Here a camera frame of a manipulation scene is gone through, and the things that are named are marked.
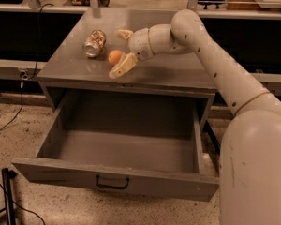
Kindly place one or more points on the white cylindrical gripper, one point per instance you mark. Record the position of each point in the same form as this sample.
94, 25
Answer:
140, 43

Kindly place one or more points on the orange ball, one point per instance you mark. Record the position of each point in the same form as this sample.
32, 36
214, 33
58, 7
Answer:
114, 57

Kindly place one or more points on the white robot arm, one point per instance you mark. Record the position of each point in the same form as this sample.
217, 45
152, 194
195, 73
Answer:
250, 158

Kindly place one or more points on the silver crushed can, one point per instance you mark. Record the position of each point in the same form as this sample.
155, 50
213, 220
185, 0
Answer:
94, 44

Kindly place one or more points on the grey cabinet counter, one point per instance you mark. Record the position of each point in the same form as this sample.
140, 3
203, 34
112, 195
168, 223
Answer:
165, 74

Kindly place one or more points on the grey open top drawer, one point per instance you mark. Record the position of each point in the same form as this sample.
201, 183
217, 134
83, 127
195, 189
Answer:
153, 140

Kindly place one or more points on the black stand leg right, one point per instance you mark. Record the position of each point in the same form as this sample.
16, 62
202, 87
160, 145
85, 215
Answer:
208, 129

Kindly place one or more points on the black tripod leg left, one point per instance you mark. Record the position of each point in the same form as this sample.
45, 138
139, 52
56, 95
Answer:
8, 199

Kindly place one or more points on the grey horizontal rail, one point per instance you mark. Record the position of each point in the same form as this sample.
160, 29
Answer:
19, 69

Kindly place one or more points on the black drawer handle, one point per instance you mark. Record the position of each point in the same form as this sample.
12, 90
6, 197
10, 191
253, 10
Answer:
107, 183

